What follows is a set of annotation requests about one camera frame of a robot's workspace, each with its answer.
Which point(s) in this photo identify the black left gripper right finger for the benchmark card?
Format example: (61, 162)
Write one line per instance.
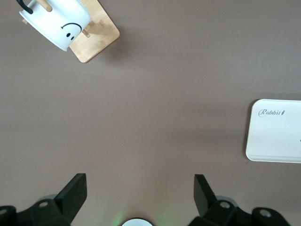
(207, 207)

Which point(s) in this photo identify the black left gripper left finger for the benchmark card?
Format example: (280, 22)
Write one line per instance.
(68, 202)

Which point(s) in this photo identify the white rabbit print tray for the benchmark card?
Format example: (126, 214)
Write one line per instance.
(275, 136)

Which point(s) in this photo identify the brown table mat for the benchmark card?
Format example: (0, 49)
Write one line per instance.
(150, 106)

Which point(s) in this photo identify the wooden mug rack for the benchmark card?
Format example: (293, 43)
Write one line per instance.
(101, 35)

